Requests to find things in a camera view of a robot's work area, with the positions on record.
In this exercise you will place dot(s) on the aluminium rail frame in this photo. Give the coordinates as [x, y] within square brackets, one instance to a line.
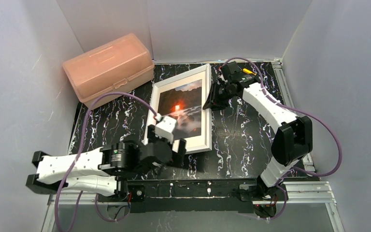
[241, 142]

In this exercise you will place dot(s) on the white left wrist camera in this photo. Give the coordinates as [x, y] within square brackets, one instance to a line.
[165, 128]

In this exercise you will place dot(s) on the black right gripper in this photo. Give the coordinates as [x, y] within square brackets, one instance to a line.
[220, 93]

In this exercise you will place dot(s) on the sunset photo in frame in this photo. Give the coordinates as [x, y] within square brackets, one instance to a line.
[183, 103]

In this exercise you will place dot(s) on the pink plastic storage box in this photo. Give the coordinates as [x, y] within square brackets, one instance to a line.
[121, 65]

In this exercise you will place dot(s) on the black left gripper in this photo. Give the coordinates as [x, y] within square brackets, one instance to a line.
[171, 144]

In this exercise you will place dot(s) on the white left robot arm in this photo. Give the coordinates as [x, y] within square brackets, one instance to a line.
[79, 172]

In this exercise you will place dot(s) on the white picture frame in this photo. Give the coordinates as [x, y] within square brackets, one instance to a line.
[203, 142]

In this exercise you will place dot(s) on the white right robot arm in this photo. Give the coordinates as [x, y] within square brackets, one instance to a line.
[293, 134]

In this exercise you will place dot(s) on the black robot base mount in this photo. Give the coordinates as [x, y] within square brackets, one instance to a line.
[238, 195]

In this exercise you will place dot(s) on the yellow screwdriver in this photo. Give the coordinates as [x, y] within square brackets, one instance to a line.
[248, 72]

